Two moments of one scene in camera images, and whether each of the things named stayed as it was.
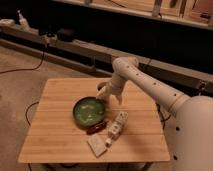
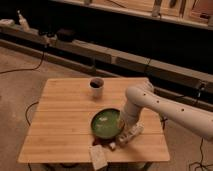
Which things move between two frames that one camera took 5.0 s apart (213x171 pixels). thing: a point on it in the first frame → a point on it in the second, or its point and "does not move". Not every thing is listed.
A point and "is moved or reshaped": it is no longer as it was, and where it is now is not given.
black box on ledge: (65, 34) does not move
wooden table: (72, 123) does not move
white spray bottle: (23, 22) does not move
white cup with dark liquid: (102, 86) is moved or reshaped
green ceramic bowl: (88, 110) → (107, 123)
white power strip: (118, 124) → (137, 129)
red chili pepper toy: (95, 128) → (98, 141)
